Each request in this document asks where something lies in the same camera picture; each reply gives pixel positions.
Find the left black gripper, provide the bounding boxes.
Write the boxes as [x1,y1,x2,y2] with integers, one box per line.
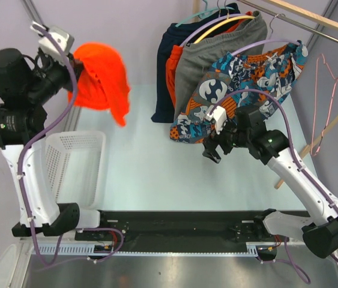
[25,45,86,104]

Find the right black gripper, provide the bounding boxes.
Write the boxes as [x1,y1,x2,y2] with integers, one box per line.
[202,115,250,163]

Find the bright orange shorts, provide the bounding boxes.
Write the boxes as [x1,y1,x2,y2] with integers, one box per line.
[73,42,131,127]

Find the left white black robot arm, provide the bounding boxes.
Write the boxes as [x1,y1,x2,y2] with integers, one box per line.
[0,48,109,240]

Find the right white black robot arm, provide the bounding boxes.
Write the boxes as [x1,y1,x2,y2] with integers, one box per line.
[203,105,338,259]

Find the grey shorts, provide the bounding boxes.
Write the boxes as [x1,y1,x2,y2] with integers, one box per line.
[174,11,268,118]

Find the patterned blue orange shorts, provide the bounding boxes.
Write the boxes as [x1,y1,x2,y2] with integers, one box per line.
[169,41,308,144]

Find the dark orange hanging shorts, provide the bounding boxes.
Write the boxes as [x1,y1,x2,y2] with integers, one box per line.
[166,19,244,106]

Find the navy blue shorts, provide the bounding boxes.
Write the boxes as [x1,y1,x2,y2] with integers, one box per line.
[151,2,241,124]

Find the purple hanger front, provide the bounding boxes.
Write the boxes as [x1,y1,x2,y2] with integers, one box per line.
[225,11,303,56]

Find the purple hanger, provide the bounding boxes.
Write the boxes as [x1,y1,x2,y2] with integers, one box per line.
[225,11,303,56]
[179,13,244,47]

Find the yellow hanger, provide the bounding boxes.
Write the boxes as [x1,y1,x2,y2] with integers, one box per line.
[194,14,255,44]

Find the purple hanger rear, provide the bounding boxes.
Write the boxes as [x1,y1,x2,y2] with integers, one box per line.
[179,13,244,47]

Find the teal hanger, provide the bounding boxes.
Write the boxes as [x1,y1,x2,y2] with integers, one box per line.
[175,0,219,27]

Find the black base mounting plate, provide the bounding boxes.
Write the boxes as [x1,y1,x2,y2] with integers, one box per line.
[11,209,310,261]

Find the white plastic laundry basket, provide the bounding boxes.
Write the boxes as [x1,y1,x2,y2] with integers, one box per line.
[46,130,106,210]

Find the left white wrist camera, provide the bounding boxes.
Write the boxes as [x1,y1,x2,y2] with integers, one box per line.
[30,21,74,58]

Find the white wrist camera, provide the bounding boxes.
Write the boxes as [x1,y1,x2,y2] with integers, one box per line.
[30,21,74,58]
[204,105,227,134]

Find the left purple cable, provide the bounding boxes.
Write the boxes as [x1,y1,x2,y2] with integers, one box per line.
[20,25,124,268]

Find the purple cable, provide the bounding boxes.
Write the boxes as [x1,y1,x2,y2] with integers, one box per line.
[207,88,338,285]
[20,25,124,268]

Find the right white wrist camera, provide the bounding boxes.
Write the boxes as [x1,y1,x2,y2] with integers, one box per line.
[204,105,227,134]

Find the aluminium frame post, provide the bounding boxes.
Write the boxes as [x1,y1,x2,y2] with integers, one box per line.
[20,0,49,28]

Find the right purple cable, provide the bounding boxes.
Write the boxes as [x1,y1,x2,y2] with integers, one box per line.
[207,88,338,285]

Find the pink wire hanger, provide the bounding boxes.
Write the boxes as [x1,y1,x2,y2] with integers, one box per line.
[310,44,338,157]

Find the white slotted cable duct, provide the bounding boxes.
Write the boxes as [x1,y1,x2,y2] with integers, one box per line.
[39,243,258,257]

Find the metal clothes rail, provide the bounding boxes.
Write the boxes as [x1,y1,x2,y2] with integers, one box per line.
[241,1,338,47]

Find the wooden clothes rack frame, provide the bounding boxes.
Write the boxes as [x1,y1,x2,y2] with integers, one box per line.
[192,0,338,190]

